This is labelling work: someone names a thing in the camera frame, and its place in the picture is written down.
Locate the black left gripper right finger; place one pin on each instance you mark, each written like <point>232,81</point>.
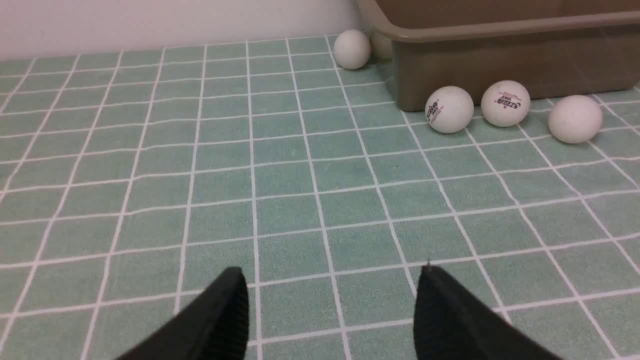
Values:
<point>451,323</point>

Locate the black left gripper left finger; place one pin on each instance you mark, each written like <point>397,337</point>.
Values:
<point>215,326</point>

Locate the white logo ball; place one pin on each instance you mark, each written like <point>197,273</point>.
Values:
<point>505,103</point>
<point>449,109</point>

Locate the plain white ball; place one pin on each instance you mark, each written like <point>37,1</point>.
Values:
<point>575,119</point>

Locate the green checkered tablecloth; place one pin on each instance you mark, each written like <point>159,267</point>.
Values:
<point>130,180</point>

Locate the olive plastic bin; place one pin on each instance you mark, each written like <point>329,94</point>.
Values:
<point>554,48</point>

